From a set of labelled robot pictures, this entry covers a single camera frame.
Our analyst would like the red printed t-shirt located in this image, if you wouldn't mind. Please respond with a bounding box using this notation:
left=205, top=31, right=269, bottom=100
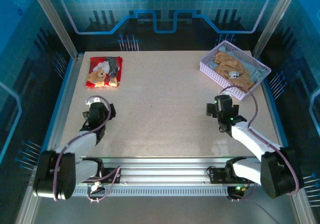
left=85, top=56, right=124, bottom=89

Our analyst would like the tan t-shirt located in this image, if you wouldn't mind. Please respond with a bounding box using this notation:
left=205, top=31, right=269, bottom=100
left=214, top=51, right=256, bottom=91

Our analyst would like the lavender plastic basket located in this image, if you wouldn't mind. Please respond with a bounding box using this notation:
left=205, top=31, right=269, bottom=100
left=199, top=40, right=272, bottom=101

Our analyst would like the grey-blue t-shirt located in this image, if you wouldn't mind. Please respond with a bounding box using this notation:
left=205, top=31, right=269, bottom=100
left=208, top=46, right=267, bottom=83

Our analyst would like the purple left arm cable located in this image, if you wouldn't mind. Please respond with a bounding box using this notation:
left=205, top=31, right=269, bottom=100
left=52, top=95, right=121, bottom=202

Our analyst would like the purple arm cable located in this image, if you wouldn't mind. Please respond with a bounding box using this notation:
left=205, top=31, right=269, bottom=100
left=217, top=85, right=301, bottom=196
left=52, top=95, right=121, bottom=202

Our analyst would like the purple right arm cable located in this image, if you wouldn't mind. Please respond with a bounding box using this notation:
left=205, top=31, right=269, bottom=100
left=217, top=85, right=301, bottom=196

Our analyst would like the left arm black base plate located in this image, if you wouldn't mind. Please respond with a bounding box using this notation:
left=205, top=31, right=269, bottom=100
left=82, top=167, right=123, bottom=184

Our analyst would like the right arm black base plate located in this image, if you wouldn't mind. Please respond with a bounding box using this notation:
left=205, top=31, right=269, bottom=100
left=206, top=165, right=251, bottom=184

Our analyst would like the aluminium frame rail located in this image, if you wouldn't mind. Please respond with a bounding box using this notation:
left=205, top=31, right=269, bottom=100
left=29, top=156, right=302, bottom=197

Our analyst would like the slotted grey cable duct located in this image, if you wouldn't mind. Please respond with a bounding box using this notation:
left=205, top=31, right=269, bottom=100
left=72, top=186, right=231, bottom=197

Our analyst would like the aluminium frame post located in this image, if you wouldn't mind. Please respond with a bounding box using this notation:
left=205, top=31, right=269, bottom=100
left=251, top=0, right=302, bottom=58
left=27, top=0, right=79, bottom=59

